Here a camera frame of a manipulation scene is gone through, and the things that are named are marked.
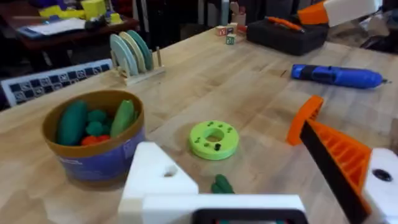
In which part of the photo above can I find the finger of the white orange right gripper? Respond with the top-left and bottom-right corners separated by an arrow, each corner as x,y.
297,0 -> 383,28

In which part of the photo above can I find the white orange left gripper right finger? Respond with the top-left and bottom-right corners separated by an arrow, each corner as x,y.
285,95 -> 398,224

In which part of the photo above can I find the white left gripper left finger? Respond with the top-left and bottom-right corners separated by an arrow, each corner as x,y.
118,141 -> 200,224

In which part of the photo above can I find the green toy vegetable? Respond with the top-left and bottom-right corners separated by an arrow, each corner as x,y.
210,174 -> 236,195

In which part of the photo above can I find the green disc with holes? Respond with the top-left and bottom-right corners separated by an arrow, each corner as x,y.
188,120 -> 240,161

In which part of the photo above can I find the brown blue toy tub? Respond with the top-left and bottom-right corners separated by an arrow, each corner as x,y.
42,90 -> 146,188

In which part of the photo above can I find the black tool case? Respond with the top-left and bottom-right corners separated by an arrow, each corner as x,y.
246,17 -> 330,57

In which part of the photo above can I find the wooden peg plate rack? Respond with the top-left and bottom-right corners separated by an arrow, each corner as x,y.
110,45 -> 167,86

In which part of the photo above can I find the pale blue plate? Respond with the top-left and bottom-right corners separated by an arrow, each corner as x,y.
109,33 -> 140,77

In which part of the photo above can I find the cream plate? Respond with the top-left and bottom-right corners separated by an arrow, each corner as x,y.
119,30 -> 147,74

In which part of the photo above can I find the teal green plate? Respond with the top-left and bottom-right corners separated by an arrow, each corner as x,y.
126,29 -> 154,72

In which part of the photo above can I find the wooden toy blocks heap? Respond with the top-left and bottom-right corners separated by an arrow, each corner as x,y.
215,21 -> 248,36

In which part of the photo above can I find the black white checkered board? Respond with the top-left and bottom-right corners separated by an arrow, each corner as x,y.
0,58 -> 113,108

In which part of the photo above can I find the dark wooden side table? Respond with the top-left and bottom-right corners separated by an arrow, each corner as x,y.
0,0 -> 141,52

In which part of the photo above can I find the yellow toy heap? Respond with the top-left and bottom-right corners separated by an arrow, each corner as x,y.
39,0 -> 124,26

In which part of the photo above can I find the white paper sheet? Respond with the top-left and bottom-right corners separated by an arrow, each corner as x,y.
17,17 -> 86,39

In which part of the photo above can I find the orange handled tool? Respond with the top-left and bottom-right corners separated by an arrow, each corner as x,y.
266,16 -> 306,34

